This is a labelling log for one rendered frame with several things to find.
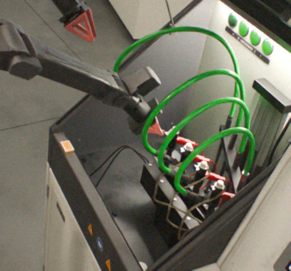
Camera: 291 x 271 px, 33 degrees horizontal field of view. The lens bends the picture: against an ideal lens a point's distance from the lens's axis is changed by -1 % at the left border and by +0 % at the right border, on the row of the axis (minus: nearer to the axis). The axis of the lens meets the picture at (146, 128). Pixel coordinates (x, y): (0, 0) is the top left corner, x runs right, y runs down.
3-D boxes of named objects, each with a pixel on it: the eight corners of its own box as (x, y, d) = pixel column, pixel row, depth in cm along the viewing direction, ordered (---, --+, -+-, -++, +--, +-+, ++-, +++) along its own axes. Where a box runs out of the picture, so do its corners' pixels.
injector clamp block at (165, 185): (136, 197, 162) (143, 163, 153) (162, 191, 167) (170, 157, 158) (188, 278, 139) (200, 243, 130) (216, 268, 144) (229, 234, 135)
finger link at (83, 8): (105, 28, 139) (85, 1, 136) (102, 34, 132) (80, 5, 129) (86, 41, 141) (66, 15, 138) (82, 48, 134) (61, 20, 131)
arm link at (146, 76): (96, 77, 125) (111, 103, 121) (132, 50, 122) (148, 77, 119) (117, 89, 135) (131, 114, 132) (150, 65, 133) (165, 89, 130)
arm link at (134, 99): (108, 89, 132) (111, 101, 127) (128, 74, 130) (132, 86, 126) (123, 104, 136) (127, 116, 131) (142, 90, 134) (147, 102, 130)
